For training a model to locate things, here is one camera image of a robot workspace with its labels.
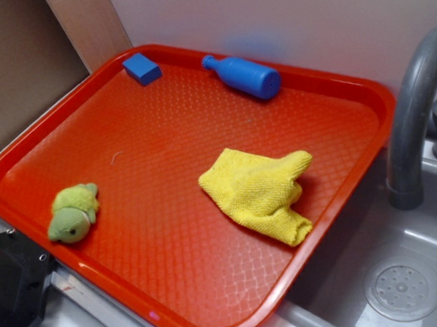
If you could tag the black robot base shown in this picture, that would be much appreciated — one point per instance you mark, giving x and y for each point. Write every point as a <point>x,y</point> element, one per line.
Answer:
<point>25,277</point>

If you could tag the yellow cloth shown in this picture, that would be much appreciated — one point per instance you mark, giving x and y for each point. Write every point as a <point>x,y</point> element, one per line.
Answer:
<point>257,192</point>

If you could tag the red plastic tray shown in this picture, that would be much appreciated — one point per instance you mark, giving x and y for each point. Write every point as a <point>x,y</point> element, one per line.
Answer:
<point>160,246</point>

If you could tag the blue plastic bottle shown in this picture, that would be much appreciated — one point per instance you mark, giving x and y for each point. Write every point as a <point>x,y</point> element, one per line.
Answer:
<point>249,77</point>

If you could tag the blue rectangular block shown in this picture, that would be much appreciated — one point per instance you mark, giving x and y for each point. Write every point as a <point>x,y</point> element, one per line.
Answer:
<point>142,69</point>

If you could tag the green plush turtle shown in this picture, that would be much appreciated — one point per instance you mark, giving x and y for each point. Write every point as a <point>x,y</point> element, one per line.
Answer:
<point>74,211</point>

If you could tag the grey plastic sink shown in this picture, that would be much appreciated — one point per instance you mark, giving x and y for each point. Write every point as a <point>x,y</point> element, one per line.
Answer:
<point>329,292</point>

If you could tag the grey faucet spout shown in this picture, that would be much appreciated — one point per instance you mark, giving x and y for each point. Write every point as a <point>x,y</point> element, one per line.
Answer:
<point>409,128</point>

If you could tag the wooden board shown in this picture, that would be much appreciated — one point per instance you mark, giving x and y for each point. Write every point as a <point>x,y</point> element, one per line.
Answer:
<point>93,28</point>

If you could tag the round sink drain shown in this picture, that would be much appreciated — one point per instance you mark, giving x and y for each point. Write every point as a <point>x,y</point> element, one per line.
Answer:
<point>401,289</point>

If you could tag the brown cardboard panel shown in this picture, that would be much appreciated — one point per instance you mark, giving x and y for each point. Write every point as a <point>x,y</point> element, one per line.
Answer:
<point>38,64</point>

